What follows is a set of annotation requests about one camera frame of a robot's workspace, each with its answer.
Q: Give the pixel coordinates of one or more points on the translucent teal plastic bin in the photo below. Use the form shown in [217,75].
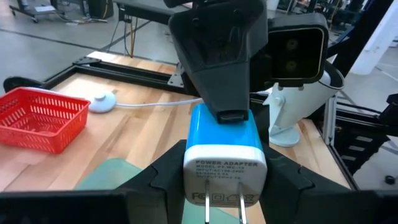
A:
[109,174]

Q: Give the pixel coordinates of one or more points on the dark grey desk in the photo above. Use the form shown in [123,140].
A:
[146,9]

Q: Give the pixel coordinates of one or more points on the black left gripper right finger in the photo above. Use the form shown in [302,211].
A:
[311,205]

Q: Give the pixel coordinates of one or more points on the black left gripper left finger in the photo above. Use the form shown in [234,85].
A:
[93,208]

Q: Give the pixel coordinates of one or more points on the white round inline switch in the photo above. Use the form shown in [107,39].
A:
[102,102]

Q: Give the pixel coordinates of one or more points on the silver aluminium bar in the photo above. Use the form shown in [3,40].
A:
[329,124]

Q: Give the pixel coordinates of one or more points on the blue white power adapter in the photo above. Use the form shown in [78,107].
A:
[224,174]

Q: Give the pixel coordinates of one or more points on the red plastic mesh basket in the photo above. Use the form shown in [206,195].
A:
[40,121]

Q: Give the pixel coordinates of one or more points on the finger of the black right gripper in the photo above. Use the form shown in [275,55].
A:
[220,62]
[259,77]

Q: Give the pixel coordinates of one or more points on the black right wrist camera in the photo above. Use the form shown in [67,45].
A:
[295,49]

